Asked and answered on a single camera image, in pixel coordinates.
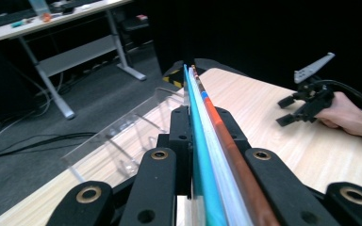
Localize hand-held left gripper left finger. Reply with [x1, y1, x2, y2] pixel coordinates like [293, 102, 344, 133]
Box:
[156, 105, 193, 198]

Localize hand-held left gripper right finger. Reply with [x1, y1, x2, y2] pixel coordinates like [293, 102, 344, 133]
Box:
[215, 106, 253, 158]

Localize black keyboard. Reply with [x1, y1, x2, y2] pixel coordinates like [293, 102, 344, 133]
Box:
[0, 8, 40, 29]

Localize clear acrylic divided organizer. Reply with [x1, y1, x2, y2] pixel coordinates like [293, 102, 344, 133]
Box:
[60, 87, 191, 186]

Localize colourful picture book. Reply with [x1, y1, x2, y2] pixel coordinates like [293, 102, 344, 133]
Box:
[182, 63, 281, 226]

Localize white metal frame desk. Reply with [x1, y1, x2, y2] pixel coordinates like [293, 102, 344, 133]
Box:
[0, 0, 148, 121]

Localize black floor cable bundle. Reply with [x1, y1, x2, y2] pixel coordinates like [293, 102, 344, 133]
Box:
[0, 131, 99, 160]

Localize black yellow-striped stand base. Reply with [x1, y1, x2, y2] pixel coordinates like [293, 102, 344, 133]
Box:
[161, 59, 187, 89]

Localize grey floor cables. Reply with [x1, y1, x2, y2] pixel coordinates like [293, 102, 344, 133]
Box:
[0, 71, 65, 149]

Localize translucent plastic container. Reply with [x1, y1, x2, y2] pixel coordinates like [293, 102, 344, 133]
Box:
[27, 0, 51, 16]

